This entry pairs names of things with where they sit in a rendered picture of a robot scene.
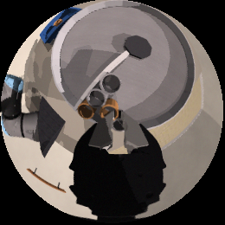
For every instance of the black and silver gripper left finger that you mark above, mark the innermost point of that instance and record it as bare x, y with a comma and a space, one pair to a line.
98, 136

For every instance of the bronze cylindrical sleeve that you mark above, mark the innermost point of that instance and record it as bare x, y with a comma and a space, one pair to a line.
109, 102
59, 21
84, 112

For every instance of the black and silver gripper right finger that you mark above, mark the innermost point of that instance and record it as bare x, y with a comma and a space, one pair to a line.
138, 137

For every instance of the dark grey cylinder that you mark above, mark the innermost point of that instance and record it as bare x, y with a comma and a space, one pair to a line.
107, 90
92, 101
117, 125

